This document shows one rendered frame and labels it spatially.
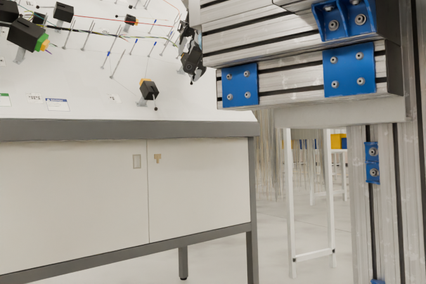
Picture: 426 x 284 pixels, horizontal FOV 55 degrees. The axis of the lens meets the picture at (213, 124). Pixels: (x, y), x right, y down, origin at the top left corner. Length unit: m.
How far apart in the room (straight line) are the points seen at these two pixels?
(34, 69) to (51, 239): 0.58
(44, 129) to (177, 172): 0.57
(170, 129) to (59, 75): 0.45
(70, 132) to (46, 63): 0.31
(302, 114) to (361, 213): 0.26
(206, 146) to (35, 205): 0.73
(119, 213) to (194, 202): 0.35
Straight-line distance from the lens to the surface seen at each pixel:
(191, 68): 1.63
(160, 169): 1.62
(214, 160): 1.78
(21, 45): 1.49
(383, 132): 0.87
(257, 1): 0.81
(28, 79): 1.51
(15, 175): 1.40
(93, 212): 1.50
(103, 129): 1.46
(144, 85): 1.54
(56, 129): 1.40
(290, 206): 2.39
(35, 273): 1.47
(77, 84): 1.56
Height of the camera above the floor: 0.77
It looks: 3 degrees up
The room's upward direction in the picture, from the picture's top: 2 degrees counter-clockwise
